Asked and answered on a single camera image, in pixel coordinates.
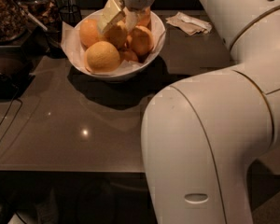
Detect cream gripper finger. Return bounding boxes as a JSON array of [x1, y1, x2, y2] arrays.
[[97, 0, 125, 34]]

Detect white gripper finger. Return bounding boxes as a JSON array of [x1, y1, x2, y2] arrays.
[[124, 9, 140, 32]]

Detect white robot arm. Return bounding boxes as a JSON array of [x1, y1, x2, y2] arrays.
[[141, 0, 280, 224]]

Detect large yellow front orange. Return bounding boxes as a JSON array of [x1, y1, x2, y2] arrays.
[[84, 41, 121, 73]]

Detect white ceramic bowl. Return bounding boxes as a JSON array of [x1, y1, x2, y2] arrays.
[[64, 7, 166, 84]]

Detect white paper bowl liner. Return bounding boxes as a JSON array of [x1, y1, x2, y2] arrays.
[[60, 10, 168, 77]]

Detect orange at top back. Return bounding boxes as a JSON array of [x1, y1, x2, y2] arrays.
[[137, 7, 151, 27]]

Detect orange at right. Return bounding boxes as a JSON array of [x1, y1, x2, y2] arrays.
[[127, 26, 154, 56]]

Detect orange at left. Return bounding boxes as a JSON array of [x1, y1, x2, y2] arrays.
[[79, 19, 100, 48]]

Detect small orange at bottom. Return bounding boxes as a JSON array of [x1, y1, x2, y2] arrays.
[[119, 49, 138, 62]]

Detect paper sachets on table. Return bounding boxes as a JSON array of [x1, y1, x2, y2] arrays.
[[166, 12, 212, 35]]

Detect glass jar of nuts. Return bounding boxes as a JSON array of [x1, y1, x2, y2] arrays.
[[0, 0, 26, 44]]

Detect black appliance at left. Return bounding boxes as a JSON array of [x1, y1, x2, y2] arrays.
[[0, 49, 34, 100]]

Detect black wire holder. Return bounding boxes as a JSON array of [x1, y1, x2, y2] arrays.
[[45, 5, 82, 59]]

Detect serving spoon with white handle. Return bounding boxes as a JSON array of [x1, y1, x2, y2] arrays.
[[11, 0, 49, 32]]

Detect black cable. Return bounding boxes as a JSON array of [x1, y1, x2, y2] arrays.
[[0, 77, 24, 224]]

